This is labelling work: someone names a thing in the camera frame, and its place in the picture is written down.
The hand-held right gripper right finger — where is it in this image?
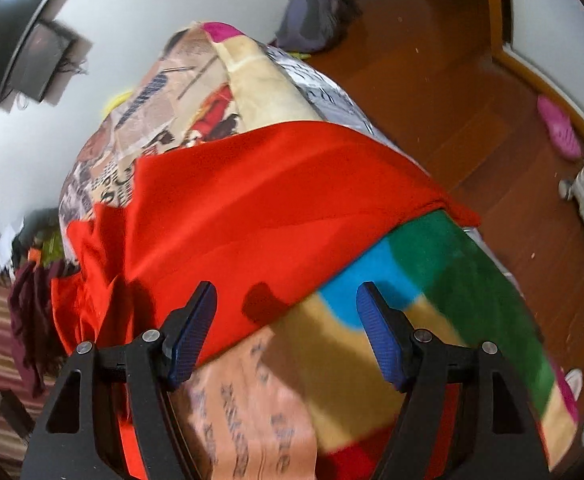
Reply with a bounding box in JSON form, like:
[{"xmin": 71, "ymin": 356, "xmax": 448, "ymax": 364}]
[{"xmin": 356, "ymin": 281, "xmax": 553, "ymax": 480}]

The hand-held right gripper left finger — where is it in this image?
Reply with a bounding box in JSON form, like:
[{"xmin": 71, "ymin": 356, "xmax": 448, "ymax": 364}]
[{"xmin": 22, "ymin": 281, "xmax": 219, "ymax": 480}]

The red garment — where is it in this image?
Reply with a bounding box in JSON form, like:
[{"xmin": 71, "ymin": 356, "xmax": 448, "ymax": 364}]
[{"xmin": 51, "ymin": 121, "xmax": 482, "ymax": 480}]

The pile of clothes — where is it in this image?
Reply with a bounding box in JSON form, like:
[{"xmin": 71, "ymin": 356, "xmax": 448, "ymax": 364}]
[{"xmin": 0, "ymin": 207, "xmax": 80, "ymax": 281}]

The printed blanket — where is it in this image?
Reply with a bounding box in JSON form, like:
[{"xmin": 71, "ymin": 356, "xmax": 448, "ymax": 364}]
[{"xmin": 58, "ymin": 21, "xmax": 580, "ymax": 480}]

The maroon clothing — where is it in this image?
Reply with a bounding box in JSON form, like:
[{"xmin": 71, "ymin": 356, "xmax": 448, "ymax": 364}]
[{"xmin": 8, "ymin": 259, "xmax": 67, "ymax": 400}]

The yellow-green item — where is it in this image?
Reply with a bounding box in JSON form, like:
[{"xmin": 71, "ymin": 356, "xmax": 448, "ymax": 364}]
[{"xmin": 103, "ymin": 90, "xmax": 134, "ymax": 117}]

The pink slipper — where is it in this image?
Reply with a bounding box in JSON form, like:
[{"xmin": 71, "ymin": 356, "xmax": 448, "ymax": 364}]
[{"xmin": 537, "ymin": 95, "xmax": 584, "ymax": 160}]

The grey bag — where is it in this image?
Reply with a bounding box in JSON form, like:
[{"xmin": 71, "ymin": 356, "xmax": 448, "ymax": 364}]
[{"xmin": 274, "ymin": 0, "xmax": 362, "ymax": 54}]

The grey wall box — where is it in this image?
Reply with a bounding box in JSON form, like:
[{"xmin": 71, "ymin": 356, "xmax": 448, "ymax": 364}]
[{"xmin": 7, "ymin": 19, "xmax": 94, "ymax": 107}]

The black wall television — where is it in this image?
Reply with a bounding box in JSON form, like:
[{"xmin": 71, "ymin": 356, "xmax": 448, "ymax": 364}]
[{"xmin": 0, "ymin": 0, "xmax": 58, "ymax": 109}]

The wooden door frame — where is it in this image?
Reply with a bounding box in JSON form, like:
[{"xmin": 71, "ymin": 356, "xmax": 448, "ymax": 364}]
[{"xmin": 414, "ymin": 0, "xmax": 584, "ymax": 151}]

